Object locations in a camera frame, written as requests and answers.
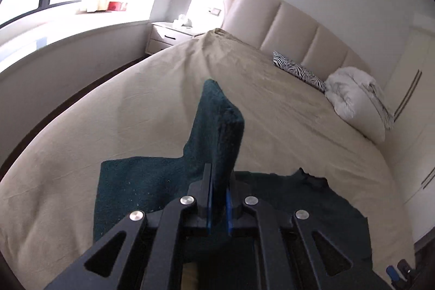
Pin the wall switch panel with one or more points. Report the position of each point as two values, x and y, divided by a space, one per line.
215 11

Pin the zebra print pillow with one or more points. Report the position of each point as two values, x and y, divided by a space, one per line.
299 71

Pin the beige padded headboard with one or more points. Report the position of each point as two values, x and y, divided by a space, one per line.
289 25

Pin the white tissue pack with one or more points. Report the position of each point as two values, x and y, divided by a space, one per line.
182 20

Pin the white duvet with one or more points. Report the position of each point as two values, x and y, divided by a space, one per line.
345 89

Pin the white pillow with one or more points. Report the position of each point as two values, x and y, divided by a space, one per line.
368 123

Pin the teal knit sweater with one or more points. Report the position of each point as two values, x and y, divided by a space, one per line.
217 127

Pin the bed with beige sheet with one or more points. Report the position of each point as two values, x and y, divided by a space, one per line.
102 106

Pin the white nightstand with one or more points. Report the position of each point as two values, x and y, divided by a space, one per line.
166 37

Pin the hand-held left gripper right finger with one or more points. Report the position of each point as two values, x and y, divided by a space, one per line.
229 215

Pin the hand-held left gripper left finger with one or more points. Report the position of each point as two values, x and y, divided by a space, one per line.
209 208

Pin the red box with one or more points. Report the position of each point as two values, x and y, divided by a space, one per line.
117 6

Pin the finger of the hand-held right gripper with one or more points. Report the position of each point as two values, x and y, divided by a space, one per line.
393 274
404 267

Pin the white wardrobe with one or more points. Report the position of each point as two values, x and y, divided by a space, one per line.
411 106

